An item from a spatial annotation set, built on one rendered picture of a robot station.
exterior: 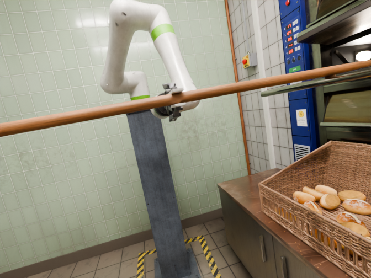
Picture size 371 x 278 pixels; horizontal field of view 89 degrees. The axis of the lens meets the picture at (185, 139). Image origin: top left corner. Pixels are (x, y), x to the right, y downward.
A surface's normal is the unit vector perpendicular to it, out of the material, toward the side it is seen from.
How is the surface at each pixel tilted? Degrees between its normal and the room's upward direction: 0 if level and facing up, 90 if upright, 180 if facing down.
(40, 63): 90
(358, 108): 70
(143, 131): 90
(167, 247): 90
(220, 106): 90
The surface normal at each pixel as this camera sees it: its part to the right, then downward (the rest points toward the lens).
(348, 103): -0.96, -0.15
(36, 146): 0.22, 0.10
